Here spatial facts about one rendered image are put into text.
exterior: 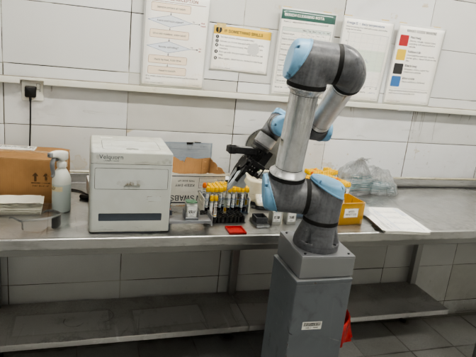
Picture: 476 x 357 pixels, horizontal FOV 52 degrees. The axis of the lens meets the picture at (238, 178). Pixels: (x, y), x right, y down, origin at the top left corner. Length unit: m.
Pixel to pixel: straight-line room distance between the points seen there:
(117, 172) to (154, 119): 0.68
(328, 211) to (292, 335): 0.42
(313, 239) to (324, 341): 0.36
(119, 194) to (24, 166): 0.48
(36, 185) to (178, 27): 0.93
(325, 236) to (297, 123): 0.38
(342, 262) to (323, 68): 0.62
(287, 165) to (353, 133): 1.27
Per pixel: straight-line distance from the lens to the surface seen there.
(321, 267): 1.59
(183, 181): 2.07
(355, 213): 2.12
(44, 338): 2.35
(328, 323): 1.69
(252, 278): 2.75
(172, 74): 2.32
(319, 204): 1.53
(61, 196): 1.96
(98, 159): 1.70
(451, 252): 3.39
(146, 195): 1.75
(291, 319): 1.62
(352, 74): 1.41
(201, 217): 1.86
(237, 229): 1.89
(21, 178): 2.08
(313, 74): 1.38
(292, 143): 1.45
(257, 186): 2.16
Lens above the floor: 1.56
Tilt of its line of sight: 15 degrees down
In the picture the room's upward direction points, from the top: 6 degrees clockwise
